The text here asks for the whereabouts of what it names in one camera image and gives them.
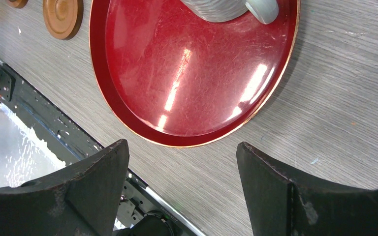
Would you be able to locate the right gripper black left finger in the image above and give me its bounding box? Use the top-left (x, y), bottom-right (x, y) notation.
top-left (0, 139), bottom-right (129, 236)

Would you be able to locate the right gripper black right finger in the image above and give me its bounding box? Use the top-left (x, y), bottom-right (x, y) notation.
top-left (236, 142), bottom-right (378, 236)

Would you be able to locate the red round tray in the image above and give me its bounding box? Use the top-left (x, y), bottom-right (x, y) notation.
top-left (89, 0), bottom-right (301, 148)

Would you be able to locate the brown ringed wooden coaster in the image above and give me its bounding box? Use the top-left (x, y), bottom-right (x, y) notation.
top-left (42, 0), bottom-right (84, 40)
top-left (6, 0), bottom-right (28, 9)

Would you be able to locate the grey blue cup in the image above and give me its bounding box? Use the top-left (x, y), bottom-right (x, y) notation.
top-left (182, 0), bottom-right (279, 25)

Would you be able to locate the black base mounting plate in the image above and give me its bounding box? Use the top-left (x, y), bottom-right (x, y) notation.
top-left (0, 62), bottom-right (202, 236)

